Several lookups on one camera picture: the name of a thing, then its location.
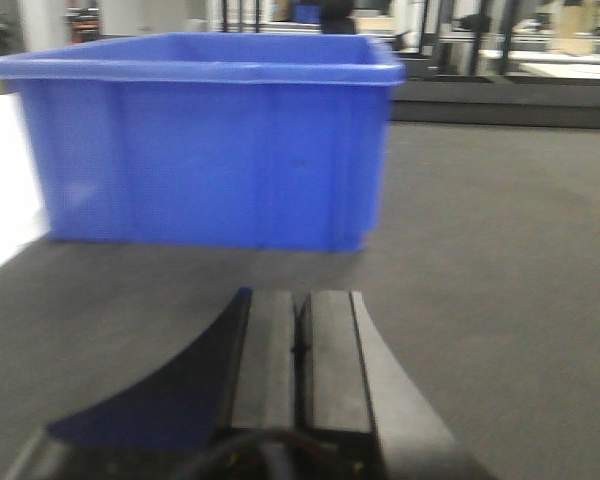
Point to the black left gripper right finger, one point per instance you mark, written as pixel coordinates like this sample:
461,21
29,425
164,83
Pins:
360,404

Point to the blue plastic bin on conveyor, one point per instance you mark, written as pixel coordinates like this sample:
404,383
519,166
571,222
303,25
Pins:
249,140

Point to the black conveyor side rail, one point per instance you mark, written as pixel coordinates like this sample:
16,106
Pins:
520,101

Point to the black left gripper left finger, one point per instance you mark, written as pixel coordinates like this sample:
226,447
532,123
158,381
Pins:
238,374

